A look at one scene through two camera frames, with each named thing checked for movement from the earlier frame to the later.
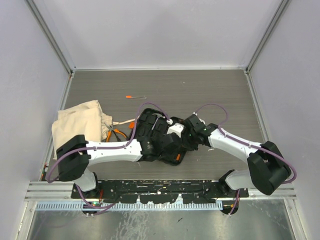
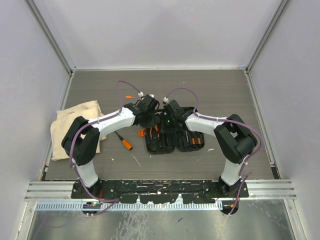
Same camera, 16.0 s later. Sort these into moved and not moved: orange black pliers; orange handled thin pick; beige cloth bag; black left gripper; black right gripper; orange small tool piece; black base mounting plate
Moved: orange small tool piece; black left gripper; orange black pliers; black right gripper
Not moved: beige cloth bag; orange handled thin pick; black base mounting plate
